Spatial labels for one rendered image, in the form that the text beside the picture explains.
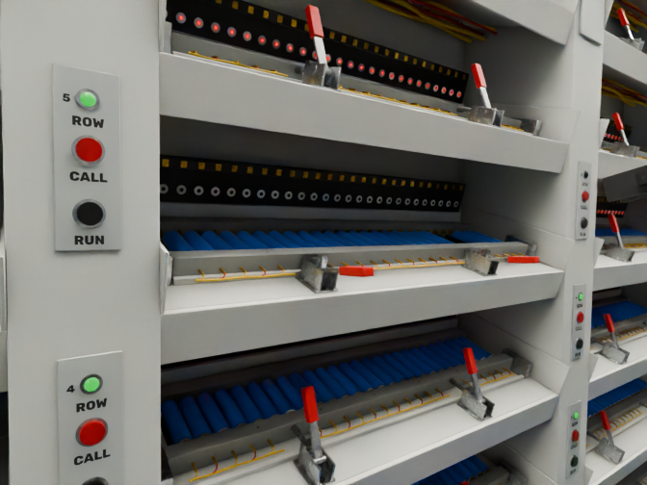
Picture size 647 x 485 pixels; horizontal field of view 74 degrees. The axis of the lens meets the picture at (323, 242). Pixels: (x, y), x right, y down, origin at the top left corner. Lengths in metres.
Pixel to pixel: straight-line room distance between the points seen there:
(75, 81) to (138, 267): 0.13
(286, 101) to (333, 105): 0.05
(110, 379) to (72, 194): 0.13
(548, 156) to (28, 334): 0.66
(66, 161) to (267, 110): 0.16
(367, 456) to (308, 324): 0.19
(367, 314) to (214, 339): 0.17
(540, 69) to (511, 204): 0.22
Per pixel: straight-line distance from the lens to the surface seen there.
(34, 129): 0.34
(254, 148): 0.60
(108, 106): 0.35
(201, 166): 0.53
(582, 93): 0.82
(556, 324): 0.79
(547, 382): 0.81
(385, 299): 0.47
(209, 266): 0.41
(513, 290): 0.66
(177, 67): 0.37
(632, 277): 1.03
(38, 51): 0.35
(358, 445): 0.55
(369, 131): 0.46
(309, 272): 0.43
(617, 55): 0.97
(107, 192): 0.34
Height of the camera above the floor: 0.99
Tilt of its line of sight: 3 degrees down
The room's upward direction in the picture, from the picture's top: 1 degrees clockwise
